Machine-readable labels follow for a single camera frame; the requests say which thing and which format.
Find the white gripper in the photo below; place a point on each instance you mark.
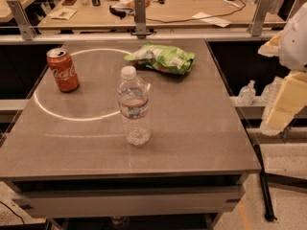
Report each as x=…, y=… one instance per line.
x=295, y=45

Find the red coke can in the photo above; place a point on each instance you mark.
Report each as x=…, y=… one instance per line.
x=63, y=70

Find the clear sanitizer bottle right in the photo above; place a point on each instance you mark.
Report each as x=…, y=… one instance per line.
x=268, y=91

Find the clear sanitizer bottle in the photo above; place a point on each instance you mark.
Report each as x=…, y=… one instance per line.
x=268, y=91
x=247, y=94

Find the clear sanitizer bottle left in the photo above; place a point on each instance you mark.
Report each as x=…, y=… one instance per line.
x=247, y=94

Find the clear plastic water bottle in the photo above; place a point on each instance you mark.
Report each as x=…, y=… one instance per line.
x=134, y=106

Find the white paper sheet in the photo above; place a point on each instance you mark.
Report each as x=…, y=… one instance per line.
x=212, y=20

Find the green chip bag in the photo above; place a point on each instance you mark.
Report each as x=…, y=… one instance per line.
x=166, y=59

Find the black pole on floor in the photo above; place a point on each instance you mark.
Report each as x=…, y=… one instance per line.
x=269, y=212

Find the black sunglasses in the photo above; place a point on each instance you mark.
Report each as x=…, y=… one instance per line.
x=115, y=12

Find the brown wallet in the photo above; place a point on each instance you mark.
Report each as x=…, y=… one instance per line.
x=68, y=2

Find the white paper card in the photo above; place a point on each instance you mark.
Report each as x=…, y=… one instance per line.
x=63, y=14

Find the grey metal bracket right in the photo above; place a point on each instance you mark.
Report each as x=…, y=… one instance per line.
x=256, y=26

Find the grey metal bracket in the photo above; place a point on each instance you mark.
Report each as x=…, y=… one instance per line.
x=256, y=26
x=140, y=19
x=25, y=28

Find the grey metal bracket centre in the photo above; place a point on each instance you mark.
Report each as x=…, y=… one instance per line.
x=140, y=19

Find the grey metal bracket left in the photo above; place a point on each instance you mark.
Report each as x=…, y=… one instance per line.
x=25, y=28

